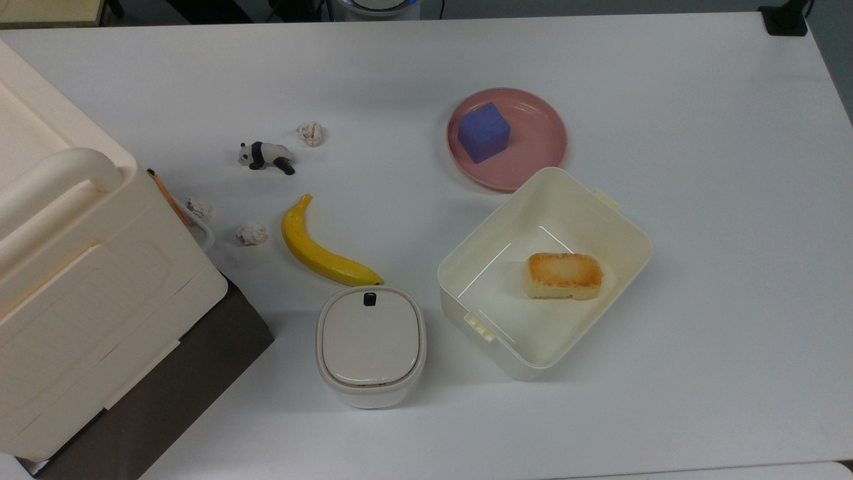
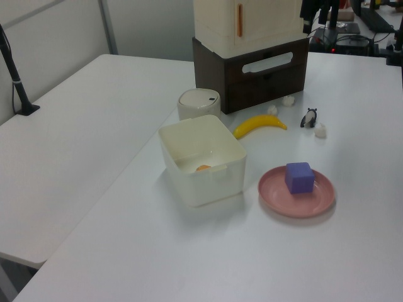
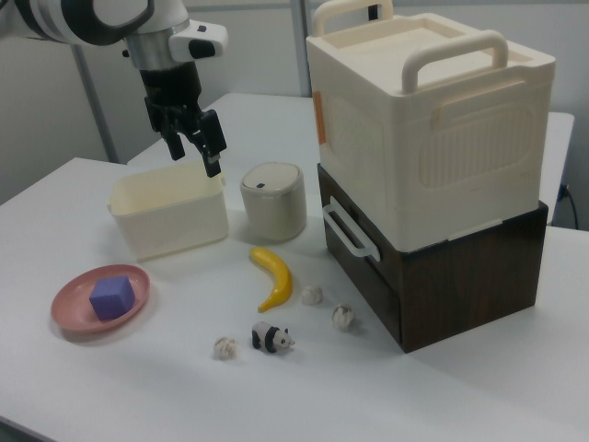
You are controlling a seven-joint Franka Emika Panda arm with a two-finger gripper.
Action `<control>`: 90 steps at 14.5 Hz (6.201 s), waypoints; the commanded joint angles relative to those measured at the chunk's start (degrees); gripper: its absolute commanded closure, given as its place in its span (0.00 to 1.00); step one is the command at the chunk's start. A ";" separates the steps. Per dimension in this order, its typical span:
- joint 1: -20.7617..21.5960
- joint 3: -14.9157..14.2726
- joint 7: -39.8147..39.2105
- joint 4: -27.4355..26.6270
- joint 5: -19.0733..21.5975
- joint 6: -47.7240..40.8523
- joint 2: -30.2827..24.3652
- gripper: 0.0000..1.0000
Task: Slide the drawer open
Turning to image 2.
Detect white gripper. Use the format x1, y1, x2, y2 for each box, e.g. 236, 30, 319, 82
299, 0, 319, 34

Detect brown drawer with white handle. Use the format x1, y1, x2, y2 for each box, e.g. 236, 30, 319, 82
222, 47, 309, 84

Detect plain brown drawer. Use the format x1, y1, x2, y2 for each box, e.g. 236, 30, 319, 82
225, 69, 307, 113

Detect dark brown drawer cabinet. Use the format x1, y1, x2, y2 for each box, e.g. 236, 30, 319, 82
191, 36, 310, 116

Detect black upright stand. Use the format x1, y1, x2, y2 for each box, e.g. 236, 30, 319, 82
327, 0, 340, 30

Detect large cream appliance lid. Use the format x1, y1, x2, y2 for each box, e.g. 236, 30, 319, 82
192, 0, 305, 59

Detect black box with red light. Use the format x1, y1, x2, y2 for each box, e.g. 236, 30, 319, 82
310, 26, 373, 55

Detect black equipment at table edge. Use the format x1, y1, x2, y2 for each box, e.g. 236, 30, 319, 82
385, 28, 403, 66

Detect small panda figurine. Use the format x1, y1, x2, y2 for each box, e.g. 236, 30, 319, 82
300, 107, 319, 129

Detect yellow toy banana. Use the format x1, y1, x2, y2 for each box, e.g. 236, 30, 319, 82
232, 115, 288, 140

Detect small white lidded bin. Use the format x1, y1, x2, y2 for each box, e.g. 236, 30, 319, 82
176, 88, 222, 122

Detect purple foam cube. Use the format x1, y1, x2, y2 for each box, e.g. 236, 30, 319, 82
285, 162, 315, 195

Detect pink plastic plate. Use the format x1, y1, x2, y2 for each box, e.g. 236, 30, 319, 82
258, 165, 336, 219

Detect cream plastic storage box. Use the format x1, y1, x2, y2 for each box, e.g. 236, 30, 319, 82
157, 114, 247, 208

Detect black clamped camera pole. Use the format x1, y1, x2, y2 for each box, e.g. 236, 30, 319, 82
0, 23, 41, 116

